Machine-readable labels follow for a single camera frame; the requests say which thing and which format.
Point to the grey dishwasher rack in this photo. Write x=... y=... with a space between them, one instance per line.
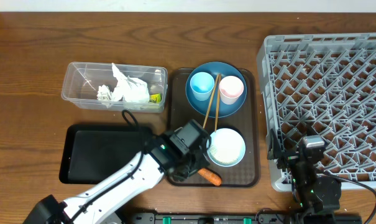
x=328 y=82

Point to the light blue cup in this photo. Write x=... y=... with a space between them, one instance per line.
x=202 y=84

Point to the foil snack wrapper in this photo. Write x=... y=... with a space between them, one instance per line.
x=155 y=98

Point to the light blue rice bowl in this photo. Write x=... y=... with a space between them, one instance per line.
x=227 y=147

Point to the left wooden chopstick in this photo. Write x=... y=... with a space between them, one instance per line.
x=211 y=100

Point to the dark blue plate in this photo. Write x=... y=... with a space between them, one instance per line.
x=215 y=68

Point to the orange carrot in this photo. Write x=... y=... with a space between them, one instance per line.
x=210 y=176

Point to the clear plastic bin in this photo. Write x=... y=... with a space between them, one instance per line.
x=82 y=79

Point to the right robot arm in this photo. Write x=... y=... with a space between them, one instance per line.
x=317 y=196

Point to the pink cup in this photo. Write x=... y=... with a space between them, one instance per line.
x=231 y=88

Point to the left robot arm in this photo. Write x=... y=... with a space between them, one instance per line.
x=163 y=155

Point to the small white tissue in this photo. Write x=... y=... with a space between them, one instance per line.
x=104 y=95

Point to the black plastic tray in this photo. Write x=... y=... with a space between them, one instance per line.
x=93 y=152

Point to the brown serving tray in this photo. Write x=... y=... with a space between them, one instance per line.
x=247 y=172

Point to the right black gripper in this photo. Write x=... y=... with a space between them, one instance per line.
x=275 y=150

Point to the large white tissue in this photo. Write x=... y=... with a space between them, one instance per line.
x=129 y=89

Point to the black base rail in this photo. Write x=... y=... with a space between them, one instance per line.
x=260 y=218

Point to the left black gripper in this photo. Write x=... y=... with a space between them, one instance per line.
x=204 y=162

